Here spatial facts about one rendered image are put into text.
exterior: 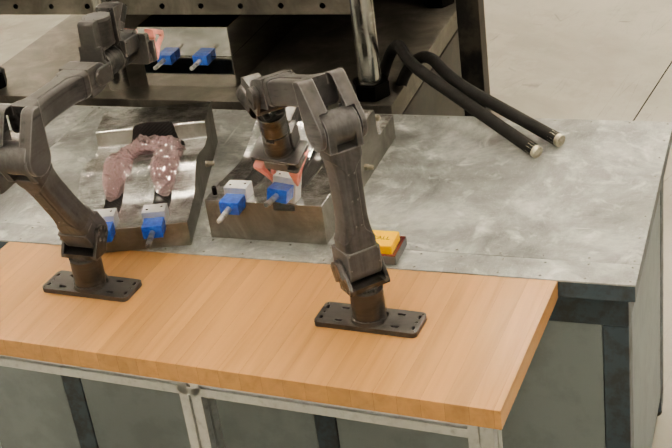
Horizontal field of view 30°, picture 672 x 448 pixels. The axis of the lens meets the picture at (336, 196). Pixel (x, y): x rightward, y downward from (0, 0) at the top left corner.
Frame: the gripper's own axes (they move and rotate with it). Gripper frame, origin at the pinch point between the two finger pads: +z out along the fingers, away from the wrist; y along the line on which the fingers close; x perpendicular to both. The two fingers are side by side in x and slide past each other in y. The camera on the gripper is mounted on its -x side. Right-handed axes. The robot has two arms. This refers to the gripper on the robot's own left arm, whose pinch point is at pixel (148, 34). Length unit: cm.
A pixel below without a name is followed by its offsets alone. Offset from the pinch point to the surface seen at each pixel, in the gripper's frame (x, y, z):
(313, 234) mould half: 37, -39, -13
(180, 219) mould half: 34.3, -10.8, -17.3
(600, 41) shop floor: 108, -34, 301
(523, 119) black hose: 33, -69, 42
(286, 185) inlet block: 26.3, -34.8, -13.8
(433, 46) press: 38, -28, 99
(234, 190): 28.5, -22.5, -13.4
